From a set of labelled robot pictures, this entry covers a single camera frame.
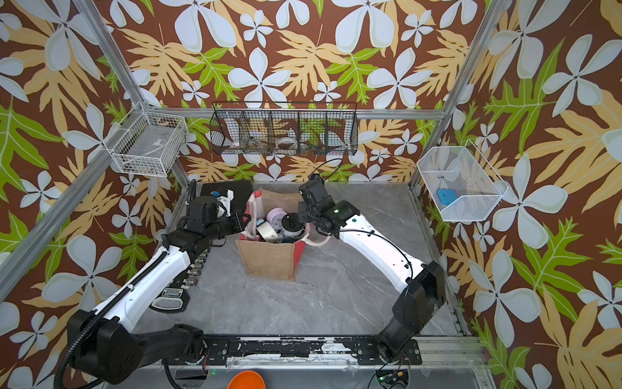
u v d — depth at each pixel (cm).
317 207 58
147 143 86
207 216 61
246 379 67
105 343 39
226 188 73
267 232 86
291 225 88
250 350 75
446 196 80
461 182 84
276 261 77
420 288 42
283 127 96
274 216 91
